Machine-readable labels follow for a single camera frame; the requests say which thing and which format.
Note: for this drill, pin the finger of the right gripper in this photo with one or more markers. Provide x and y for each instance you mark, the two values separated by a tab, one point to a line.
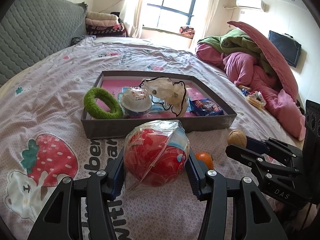
276	149
245	156

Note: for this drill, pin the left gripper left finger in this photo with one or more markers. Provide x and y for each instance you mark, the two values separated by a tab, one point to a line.
61	216

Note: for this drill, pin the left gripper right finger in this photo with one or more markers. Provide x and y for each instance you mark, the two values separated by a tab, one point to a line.
253	218

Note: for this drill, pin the walnut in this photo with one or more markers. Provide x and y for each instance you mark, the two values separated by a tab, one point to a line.
238	138

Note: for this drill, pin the small orange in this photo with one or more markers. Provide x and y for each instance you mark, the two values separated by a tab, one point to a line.
206	158

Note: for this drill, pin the blue cookie packet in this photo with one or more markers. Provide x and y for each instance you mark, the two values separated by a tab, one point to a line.
205	107

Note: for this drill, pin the red toy egg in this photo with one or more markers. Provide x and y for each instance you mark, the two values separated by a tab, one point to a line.
155	154

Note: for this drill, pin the cream drawstring cloth pouch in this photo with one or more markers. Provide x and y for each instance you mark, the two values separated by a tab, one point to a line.
172	96

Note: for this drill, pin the white toy egg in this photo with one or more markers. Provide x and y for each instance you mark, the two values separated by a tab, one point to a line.
136	102

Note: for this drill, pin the pink crumpled duvet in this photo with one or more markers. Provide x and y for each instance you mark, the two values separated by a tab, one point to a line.
243	69

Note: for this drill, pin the snack packets pile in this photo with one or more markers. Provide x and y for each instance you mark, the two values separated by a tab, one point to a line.
254	98

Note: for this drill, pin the pink quilted pillow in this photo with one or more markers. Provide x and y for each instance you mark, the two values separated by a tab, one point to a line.
273	56

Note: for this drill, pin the strawberry print bed sheet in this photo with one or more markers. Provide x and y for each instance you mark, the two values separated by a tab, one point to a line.
43	140

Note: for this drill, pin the green blanket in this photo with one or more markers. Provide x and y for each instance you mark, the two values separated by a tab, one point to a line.
237	40

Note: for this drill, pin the dark shallow cardboard box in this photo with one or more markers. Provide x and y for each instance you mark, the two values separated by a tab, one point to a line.
117	82

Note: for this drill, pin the orange patterned bag on sill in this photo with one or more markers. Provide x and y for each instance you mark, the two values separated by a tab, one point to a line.
187	31

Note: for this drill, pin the white air conditioner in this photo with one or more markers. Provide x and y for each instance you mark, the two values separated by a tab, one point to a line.
253	4

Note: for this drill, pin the right cream curtain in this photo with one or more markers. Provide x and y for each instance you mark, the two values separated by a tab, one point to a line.
204	13

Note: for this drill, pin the cream curtain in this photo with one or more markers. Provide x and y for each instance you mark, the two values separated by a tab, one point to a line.
204	13
131	14

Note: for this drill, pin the left cream curtain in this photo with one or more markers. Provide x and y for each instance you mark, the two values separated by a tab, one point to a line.
131	14

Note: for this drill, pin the grey quilted headboard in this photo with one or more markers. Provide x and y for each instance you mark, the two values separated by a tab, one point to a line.
31	30

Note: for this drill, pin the stack of folded blankets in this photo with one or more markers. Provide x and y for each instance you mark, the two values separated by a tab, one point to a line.
105	25

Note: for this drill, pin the black wall television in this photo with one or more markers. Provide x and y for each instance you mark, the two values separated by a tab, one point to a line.
288	47

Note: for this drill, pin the window with dark frame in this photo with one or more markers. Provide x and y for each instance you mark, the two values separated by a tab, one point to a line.
168	15

